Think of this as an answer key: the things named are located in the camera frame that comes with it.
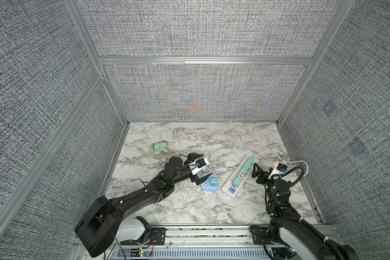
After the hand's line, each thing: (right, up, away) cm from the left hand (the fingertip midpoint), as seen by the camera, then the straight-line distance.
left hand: (208, 162), depth 76 cm
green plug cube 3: (+23, -3, +13) cm, 27 cm away
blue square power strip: (0, -15, +11) cm, 18 cm away
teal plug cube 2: (+16, -11, +7) cm, 20 cm away
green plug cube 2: (-27, +7, +27) cm, 39 cm away
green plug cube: (-31, +6, +27) cm, 42 cm away
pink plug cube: (+18, -8, +9) cm, 22 cm away
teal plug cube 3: (+21, -6, +11) cm, 24 cm away
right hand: (+29, -1, +6) cm, 29 cm away
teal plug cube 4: (+26, -1, +15) cm, 30 cm away
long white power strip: (+11, -15, +9) cm, 21 cm away
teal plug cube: (+4, -11, +7) cm, 14 cm away
